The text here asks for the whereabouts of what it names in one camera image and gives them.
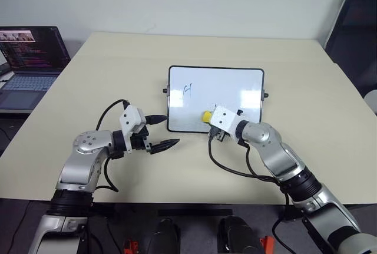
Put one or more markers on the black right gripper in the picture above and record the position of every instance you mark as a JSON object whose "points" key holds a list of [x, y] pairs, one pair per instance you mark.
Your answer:
{"points": [[219, 136]]}

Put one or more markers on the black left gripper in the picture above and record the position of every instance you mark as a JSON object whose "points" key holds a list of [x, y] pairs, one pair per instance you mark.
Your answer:
{"points": [[138, 142]]}

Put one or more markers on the yellow whiteboard eraser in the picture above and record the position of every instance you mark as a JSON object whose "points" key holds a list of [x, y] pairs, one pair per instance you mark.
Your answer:
{"points": [[206, 117]]}

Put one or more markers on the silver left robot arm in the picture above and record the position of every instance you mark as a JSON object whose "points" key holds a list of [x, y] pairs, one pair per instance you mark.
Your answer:
{"points": [[79, 165]]}

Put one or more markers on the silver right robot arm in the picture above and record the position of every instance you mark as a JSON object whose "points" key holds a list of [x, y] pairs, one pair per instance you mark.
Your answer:
{"points": [[282, 156]]}

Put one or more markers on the black framed whiteboard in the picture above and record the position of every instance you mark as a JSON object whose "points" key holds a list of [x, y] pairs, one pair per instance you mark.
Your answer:
{"points": [[218, 89]]}

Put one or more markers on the dark rounded shape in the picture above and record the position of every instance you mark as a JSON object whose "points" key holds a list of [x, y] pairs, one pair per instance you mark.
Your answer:
{"points": [[165, 237], [238, 236]]}

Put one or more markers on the orange red clamp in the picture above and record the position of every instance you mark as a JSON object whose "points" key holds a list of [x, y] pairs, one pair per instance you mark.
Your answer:
{"points": [[131, 246], [266, 245]]}

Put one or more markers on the grey open laptop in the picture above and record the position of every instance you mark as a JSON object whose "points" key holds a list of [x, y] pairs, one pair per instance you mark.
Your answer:
{"points": [[28, 68]]}

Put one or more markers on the grey rounded object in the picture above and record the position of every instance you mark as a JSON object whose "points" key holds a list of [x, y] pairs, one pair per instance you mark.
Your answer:
{"points": [[371, 100]]}

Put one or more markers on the black office chair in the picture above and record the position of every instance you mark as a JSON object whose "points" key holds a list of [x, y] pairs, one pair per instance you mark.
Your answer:
{"points": [[356, 44]]}

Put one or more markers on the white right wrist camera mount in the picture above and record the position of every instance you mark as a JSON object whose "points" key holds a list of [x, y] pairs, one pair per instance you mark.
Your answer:
{"points": [[224, 118]]}

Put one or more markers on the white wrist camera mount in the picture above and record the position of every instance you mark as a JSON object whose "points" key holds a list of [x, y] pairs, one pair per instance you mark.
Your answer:
{"points": [[224, 118], [131, 118]]}

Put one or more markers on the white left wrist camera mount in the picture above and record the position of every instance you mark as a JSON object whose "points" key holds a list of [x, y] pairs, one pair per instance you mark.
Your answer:
{"points": [[131, 118]]}

